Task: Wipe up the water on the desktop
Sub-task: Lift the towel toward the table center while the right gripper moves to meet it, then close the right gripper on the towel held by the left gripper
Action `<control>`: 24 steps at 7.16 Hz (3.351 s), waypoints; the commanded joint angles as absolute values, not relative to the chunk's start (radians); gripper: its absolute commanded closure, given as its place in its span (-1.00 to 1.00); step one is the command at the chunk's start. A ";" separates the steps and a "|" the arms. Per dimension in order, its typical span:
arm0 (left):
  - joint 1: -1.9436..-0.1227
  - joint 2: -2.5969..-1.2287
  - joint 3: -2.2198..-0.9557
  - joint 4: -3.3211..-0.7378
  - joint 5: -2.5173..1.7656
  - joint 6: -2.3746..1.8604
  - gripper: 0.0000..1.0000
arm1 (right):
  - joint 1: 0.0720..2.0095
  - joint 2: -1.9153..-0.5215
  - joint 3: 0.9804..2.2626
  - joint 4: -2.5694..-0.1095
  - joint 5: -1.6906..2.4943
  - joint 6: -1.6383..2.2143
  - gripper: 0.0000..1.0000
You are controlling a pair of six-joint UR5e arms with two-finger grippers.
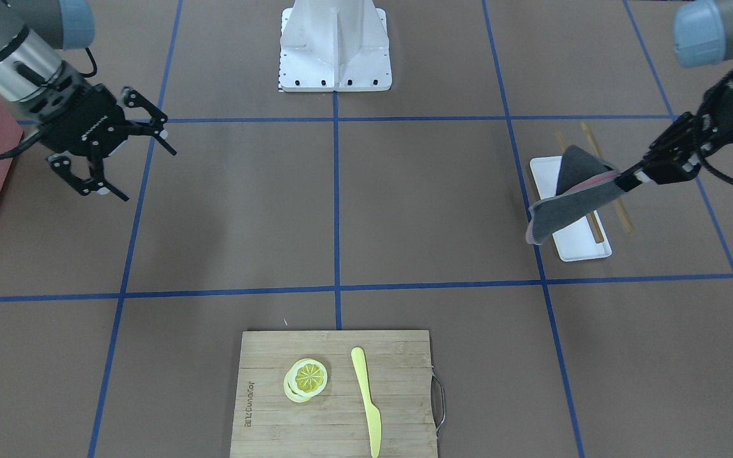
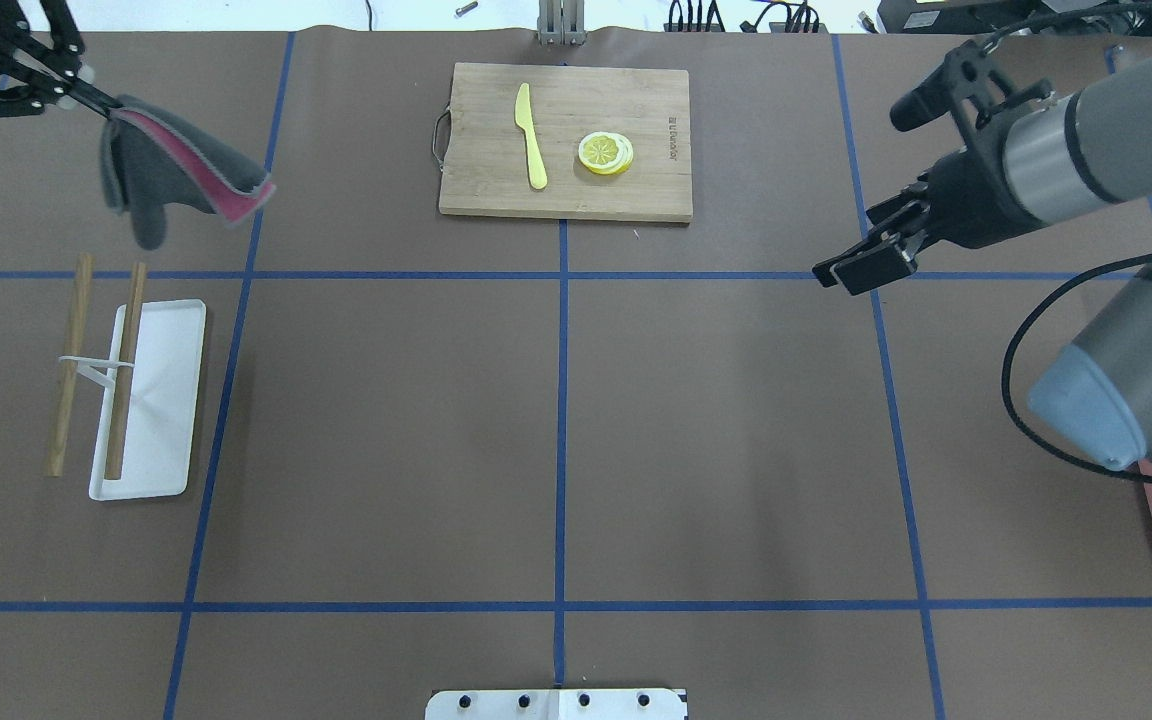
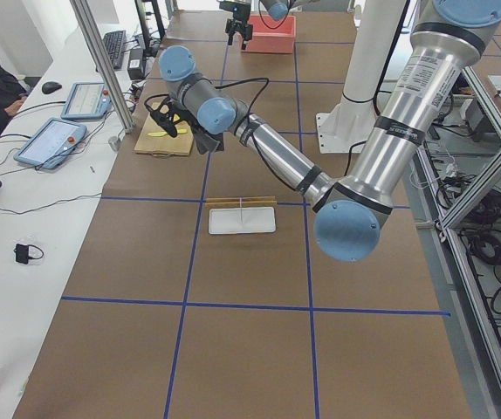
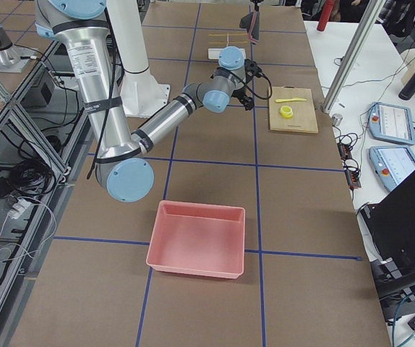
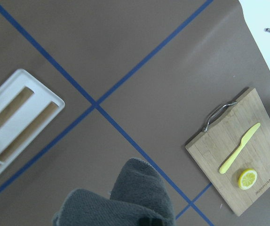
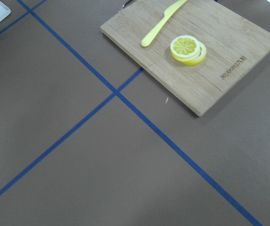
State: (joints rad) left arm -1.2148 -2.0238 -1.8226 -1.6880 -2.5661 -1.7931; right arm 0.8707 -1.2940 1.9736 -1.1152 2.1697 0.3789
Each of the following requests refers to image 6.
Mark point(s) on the yellow lemon slices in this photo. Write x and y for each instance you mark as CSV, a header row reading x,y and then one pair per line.
x,y
188,50

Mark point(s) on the yellow plastic knife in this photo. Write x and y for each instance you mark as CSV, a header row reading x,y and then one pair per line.
x,y
151,35

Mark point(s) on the bamboo cutting board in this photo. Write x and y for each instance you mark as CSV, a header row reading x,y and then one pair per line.
x,y
234,46

